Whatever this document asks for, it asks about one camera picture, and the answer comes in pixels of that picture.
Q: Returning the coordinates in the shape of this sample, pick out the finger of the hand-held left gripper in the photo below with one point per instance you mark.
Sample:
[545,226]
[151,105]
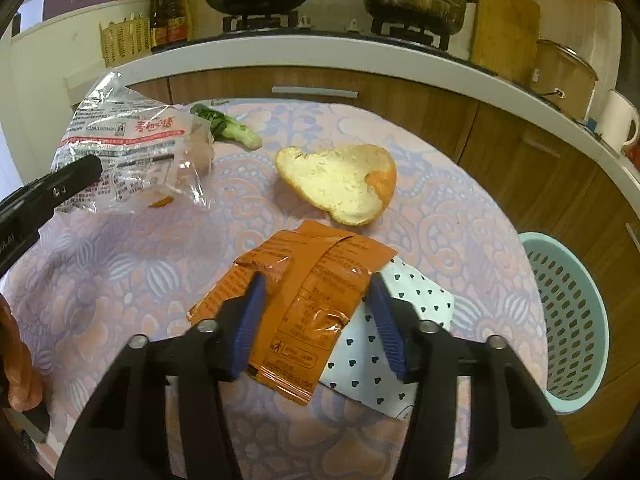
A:
[75,175]

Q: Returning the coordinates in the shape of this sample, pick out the beige rice cooker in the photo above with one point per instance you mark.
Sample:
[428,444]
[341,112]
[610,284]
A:
[560,80]

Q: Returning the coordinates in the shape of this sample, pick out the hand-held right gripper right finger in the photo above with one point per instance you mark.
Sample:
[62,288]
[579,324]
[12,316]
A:
[390,330]

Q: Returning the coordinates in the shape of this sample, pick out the wooden cutting board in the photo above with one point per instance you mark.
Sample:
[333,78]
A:
[505,30]

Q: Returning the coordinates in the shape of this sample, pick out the dark soy sauce bottle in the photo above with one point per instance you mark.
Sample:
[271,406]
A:
[158,20]

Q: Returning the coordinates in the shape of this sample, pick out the black glass gas stove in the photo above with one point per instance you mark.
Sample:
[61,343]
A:
[325,31]

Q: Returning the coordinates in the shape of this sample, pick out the orange foil packet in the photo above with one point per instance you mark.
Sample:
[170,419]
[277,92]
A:
[310,280]

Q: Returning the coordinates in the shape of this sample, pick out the clear printed plastic bag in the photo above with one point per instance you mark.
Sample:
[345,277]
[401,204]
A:
[130,135]

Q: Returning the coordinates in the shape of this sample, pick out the yellow woven basket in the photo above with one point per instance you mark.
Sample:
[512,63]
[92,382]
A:
[125,42]

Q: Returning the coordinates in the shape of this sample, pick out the green bok choy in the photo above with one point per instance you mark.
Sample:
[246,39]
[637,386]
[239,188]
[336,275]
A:
[235,132]

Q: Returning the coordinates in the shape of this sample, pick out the white polka dot cloth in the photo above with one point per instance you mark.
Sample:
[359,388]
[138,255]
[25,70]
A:
[350,370]

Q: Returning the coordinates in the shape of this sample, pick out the light blue plastic basket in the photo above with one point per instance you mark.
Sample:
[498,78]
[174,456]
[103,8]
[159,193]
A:
[565,310]

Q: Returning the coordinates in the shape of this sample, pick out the white electric kettle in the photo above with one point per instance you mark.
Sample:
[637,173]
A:
[617,120]

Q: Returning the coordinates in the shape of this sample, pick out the red label sauce bottle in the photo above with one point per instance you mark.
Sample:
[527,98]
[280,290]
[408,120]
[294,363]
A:
[179,17]

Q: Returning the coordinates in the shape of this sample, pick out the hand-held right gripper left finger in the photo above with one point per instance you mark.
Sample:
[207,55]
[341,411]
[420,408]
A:
[245,330]

